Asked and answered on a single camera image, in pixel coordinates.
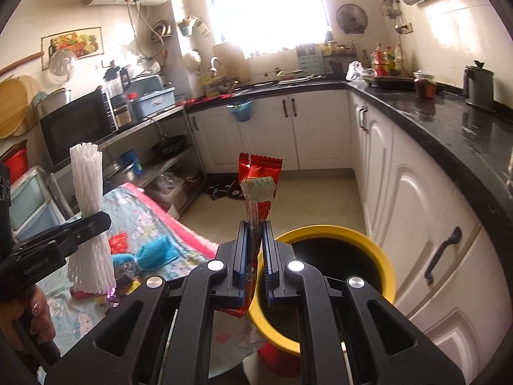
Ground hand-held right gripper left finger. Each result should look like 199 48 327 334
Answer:
44 220 253 385

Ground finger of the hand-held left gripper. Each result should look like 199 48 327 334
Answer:
52 212 112 257

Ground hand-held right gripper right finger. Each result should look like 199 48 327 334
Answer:
262 221 469 385

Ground white foam fruit net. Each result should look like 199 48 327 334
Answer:
68 141 117 294

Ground yellow rimmed trash bin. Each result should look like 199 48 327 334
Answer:
248 225 397 378

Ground blue knitted cloth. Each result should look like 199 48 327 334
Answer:
111 235 179 277

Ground red snack wrapper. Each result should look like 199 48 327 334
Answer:
216 152 283 317

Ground person's left hand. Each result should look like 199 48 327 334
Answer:
20 287 57 343

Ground small red wrapper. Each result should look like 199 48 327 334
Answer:
109 233 128 254

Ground steel basin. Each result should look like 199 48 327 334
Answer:
105 160 135 185

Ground plastic drawer cabinet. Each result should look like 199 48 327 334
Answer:
8 166 75 243

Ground printed cartoon blanket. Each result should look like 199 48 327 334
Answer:
38 182 265 375

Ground blue can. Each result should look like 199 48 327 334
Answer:
120 149 144 176

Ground dark floor mat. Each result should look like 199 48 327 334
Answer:
206 182 245 201

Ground clear plastic container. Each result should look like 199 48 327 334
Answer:
146 172 189 211

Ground red bucket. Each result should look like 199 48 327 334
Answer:
3 146 29 185

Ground black microwave oven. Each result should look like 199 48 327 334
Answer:
39 86 120 165

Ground black frying pan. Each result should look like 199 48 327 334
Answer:
151 134 187 157

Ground black blender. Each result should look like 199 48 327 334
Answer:
103 65 134 128

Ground metal shelf rack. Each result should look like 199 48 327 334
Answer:
48 104 207 217

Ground blue dish rack box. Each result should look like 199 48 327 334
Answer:
130 76 177 115

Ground round wooden board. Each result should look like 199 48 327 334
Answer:
0 75 41 139

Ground blue hanging bin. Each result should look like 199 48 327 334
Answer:
225 99 254 123

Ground glass pot lid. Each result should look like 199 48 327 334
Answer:
48 48 78 76

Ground white kitchen cabinets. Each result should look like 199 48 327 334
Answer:
186 88 509 385

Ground wooden rolling pin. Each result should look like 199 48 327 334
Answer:
0 51 44 77

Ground pale cutting board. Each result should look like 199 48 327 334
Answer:
212 43 251 83

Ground teal storage organizer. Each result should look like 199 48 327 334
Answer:
297 44 324 77

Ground white plastic bag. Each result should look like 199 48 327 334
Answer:
345 61 375 83

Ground red labelled bottle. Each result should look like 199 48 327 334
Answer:
373 43 385 77

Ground red jar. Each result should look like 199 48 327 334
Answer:
415 78 437 99

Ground kitchen window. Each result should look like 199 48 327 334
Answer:
208 0 333 55

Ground grey electric kettle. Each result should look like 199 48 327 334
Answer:
463 60 495 111

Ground fruit wall picture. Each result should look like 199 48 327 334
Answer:
41 27 103 71

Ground round wall fan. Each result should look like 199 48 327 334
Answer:
336 3 367 35

